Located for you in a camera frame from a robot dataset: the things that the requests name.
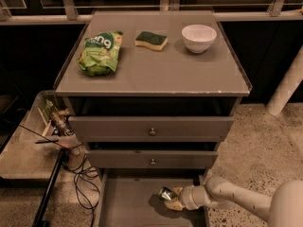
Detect grey drawer cabinet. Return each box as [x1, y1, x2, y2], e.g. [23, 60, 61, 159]
[53, 10, 253, 227]

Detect green snack bag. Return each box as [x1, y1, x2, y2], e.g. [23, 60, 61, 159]
[77, 31, 123, 77]

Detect white support pole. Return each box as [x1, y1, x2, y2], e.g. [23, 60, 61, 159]
[266, 45, 303, 115]

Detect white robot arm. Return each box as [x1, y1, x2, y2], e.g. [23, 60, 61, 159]
[158, 176, 303, 227]

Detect bottom grey drawer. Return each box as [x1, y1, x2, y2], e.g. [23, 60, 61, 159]
[98, 169, 208, 227]

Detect green soda can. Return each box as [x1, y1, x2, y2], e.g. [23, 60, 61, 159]
[158, 187, 177, 201]

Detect black cable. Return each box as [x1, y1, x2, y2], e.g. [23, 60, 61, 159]
[62, 142, 101, 227]

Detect clear plastic bin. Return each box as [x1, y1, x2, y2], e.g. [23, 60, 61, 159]
[0, 91, 80, 180]

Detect white ceramic bowl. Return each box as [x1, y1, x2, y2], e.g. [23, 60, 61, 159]
[182, 25, 217, 54]

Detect middle grey drawer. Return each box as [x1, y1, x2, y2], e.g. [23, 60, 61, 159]
[86, 150, 218, 169]

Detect grey drawer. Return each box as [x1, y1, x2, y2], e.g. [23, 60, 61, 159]
[98, 169, 208, 227]
[86, 150, 218, 169]
[69, 116, 234, 142]

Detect top grey drawer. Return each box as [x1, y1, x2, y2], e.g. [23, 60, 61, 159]
[69, 116, 234, 142]

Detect green and yellow sponge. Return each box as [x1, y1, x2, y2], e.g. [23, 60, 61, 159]
[134, 31, 168, 51]

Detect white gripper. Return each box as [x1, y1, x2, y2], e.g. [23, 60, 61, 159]
[164, 185, 199, 211]

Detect clutter items in bin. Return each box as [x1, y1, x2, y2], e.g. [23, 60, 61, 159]
[38, 99, 74, 136]

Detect black metal bar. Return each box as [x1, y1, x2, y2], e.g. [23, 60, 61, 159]
[31, 149, 65, 227]

